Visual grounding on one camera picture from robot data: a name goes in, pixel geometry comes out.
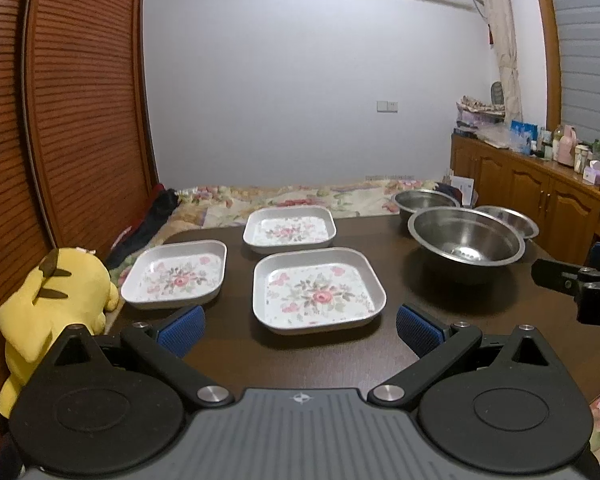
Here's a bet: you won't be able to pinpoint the floral square plate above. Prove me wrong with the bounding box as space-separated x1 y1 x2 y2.
242 206 337 255
121 240 227 310
252 247 387 335

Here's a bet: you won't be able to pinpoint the small steel bowl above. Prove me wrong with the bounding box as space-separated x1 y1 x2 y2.
476 205 540 240

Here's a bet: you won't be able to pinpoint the large steel bowl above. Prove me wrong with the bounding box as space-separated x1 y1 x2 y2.
407 207 526 268

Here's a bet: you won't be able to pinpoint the wooden sideboard cabinet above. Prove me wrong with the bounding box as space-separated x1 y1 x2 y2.
451 133 600 264

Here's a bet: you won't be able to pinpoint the yellow Pikachu plush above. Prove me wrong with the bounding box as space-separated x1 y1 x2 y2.
0 247 120 418

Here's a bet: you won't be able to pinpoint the dark clothes on bed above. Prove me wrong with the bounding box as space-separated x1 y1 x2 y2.
105 184 180 271

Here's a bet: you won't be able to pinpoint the pink bottle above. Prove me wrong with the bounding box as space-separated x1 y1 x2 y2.
557 125 578 168

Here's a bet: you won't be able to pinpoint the floral bed quilt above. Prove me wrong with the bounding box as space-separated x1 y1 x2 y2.
110 180 441 286

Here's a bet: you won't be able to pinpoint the white paper box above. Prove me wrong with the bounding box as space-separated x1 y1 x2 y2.
451 176 475 208

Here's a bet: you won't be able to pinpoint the blue picture box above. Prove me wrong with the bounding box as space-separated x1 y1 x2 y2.
509 120 538 155

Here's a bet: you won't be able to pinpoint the stack of folded cloth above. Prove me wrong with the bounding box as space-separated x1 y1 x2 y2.
456 96 505 129

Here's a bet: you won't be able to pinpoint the wooden louvered wardrobe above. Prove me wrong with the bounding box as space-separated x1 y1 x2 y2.
0 0 158 446

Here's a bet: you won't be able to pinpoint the window roller blind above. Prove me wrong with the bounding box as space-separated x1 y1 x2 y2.
553 0 600 143

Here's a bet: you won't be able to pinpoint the beige curtain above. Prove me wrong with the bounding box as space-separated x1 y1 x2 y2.
482 0 524 122

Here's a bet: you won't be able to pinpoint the white wall switch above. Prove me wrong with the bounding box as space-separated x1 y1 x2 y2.
376 101 398 113

